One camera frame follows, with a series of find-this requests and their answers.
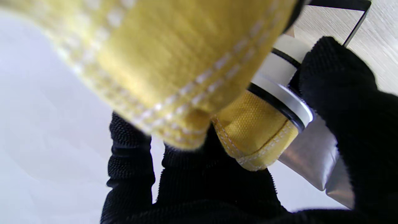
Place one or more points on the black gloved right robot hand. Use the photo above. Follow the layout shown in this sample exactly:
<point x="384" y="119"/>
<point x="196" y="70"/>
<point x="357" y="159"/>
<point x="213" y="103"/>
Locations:
<point x="357" y="140"/>

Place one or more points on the yellow canvas sneaker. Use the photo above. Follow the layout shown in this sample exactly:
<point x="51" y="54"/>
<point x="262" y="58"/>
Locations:
<point x="186" y="62"/>

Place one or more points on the dark brown leather sofa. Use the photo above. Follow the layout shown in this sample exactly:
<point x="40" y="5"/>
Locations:
<point x="311" y="161"/>

